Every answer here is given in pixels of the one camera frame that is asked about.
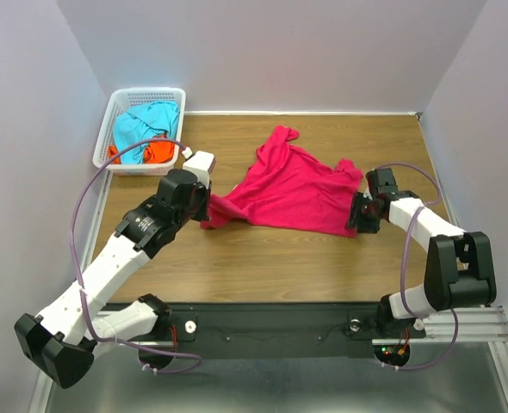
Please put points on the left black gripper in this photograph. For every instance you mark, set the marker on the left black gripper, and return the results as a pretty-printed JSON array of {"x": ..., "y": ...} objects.
[{"x": 204, "y": 191}]

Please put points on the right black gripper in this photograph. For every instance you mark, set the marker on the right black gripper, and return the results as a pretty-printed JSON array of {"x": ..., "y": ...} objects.
[{"x": 354, "y": 216}]

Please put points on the pink t-shirt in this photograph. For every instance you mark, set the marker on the pink t-shirt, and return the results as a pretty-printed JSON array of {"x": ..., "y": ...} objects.
[{"x": 289, "y": 188}]

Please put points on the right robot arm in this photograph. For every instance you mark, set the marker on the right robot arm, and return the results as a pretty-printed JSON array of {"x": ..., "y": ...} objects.
[{"x": 459, "y": 270}]

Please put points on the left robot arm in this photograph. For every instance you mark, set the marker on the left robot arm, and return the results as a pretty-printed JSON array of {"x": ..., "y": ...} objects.
[{"x": 64, "y": 338}]

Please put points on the orange t-shirt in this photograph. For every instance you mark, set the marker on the orange t-shirt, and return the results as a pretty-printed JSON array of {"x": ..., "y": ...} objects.
[{"x": 154, "y": 152}]

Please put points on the light blue t-shirt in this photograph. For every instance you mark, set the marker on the light blue t-shirt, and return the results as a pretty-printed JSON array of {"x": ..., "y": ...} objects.
[{"x": 159, "y": 119}]

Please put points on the white plastic basket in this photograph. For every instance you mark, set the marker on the white plastic basket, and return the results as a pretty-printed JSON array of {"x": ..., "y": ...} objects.
[{"x": 119, "y": 102}]

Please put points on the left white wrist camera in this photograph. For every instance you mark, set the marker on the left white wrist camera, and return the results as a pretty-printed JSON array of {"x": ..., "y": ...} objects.
[{"x": 201, "y": 163}]

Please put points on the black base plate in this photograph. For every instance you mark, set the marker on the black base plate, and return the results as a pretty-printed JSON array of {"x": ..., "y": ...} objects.
[{"x": 283, "y": 330}]

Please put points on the aluminium rail frame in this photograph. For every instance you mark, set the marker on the aluminium rail frame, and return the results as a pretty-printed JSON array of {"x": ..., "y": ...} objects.
[{"x": 461, "y": 365}]

